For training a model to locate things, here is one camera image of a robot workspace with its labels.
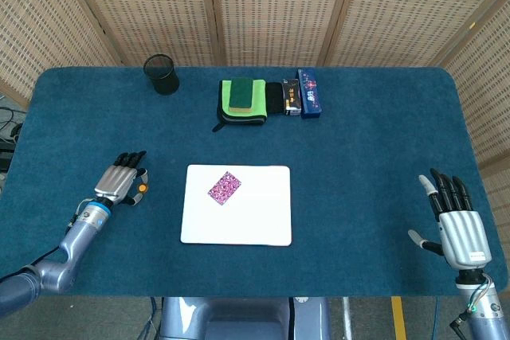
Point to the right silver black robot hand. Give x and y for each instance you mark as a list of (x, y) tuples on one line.
[(464, 238)]

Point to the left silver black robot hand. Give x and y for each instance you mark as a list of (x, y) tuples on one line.
[(115, 180)]

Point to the small orange disc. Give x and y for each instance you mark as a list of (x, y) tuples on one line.
[(142, 188)]

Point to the pink patterned card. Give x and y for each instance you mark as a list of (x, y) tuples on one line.
[(224, 188)]

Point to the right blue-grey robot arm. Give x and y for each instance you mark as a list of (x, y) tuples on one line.
[(484, 312)]

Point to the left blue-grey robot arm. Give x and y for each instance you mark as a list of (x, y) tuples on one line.
[(75, 240)]

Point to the white rectangular board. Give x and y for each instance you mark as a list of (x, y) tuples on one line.
[(247, 224)]

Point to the yellow floor tape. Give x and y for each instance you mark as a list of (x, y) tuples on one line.
[(398, 318)]

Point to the blue felt table mat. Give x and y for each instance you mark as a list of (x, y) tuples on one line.
[(358, 196)]

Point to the black mesh pen holder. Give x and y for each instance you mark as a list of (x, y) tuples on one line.
[(162, 77)]

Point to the green folded cloth pouch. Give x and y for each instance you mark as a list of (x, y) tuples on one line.
[(239, 119)]

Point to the dark green sponge eraser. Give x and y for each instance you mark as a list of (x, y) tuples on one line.
[(241, 93)]

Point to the green folded cloth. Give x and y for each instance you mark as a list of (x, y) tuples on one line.
[(259, 97)]

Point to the black soft pouch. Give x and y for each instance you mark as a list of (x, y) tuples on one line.
[(274, 97)]

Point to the blue-grey robot torso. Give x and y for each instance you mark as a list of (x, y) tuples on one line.
[(239, 318)]

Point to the black box with gold print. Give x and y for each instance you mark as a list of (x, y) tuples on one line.
[(291, 97)]

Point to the long blue printed box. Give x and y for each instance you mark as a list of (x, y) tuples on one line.
[(310, 93)]

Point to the bamboo folding screen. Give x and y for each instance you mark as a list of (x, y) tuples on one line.
[(279, 9)]

